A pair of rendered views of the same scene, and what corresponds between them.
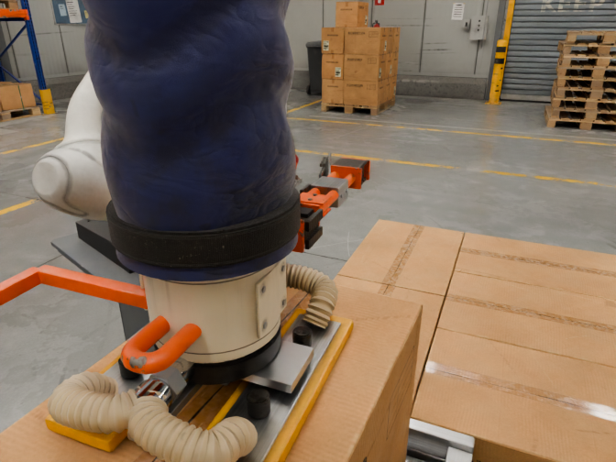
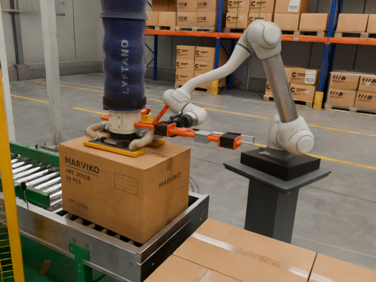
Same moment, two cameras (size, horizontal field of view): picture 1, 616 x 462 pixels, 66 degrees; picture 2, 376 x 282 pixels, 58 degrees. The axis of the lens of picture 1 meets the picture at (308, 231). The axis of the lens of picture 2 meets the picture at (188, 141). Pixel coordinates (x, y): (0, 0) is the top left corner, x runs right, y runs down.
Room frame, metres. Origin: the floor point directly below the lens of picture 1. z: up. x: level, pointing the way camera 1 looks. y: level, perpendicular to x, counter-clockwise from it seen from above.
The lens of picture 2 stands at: (1.05, -1.62, 1.54)
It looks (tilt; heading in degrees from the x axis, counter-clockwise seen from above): 17 degrees down; 95
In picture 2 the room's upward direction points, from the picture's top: 3 degrees clockwise
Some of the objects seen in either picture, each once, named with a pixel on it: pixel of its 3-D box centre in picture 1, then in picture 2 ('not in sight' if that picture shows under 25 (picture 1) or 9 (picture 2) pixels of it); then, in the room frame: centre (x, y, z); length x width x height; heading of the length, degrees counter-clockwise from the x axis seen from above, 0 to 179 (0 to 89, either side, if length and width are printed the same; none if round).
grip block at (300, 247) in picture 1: (290, 225); (164, 128); (0.77, 0.03, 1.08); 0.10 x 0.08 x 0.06; 69
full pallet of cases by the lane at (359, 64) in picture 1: (361, 57); not in sight; (8.79, -0.93, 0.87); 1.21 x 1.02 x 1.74; 156
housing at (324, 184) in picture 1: (329, 192); (203, 136); (0.97, -0.05, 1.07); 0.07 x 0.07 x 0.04; 69
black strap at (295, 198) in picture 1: (205, 211); (125, 99); (0.54, 0.12, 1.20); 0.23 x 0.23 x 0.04
